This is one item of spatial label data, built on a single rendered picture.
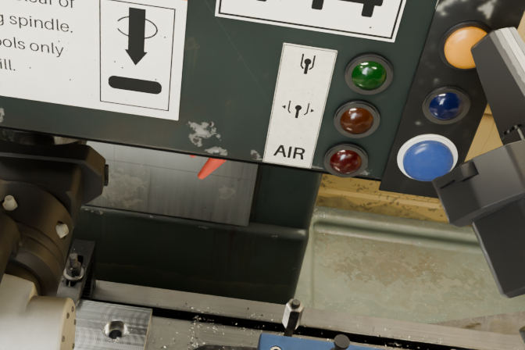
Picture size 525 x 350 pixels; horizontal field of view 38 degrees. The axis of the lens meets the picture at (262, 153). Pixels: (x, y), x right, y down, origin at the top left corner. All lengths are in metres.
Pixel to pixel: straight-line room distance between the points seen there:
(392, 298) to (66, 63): 1.43
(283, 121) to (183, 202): 0.96
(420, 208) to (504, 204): 1.58
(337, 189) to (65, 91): 1.46
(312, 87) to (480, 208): 0.14
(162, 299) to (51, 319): 0.74
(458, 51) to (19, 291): 0.35
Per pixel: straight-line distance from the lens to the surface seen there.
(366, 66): 0.42
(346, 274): 1.82
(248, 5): 0.41
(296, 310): 1.15
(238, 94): 0.44
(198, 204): 1.39
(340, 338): 0.74
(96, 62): 0.44
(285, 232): 1.46
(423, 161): 0.46
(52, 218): 0.64
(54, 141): 0.67
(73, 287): 1.17
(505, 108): 0.40
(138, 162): 1.35
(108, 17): 0.43
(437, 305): 1.83
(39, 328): 0.56
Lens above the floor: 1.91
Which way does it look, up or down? 40 degrees down
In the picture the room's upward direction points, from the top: 10 degrees clockwise
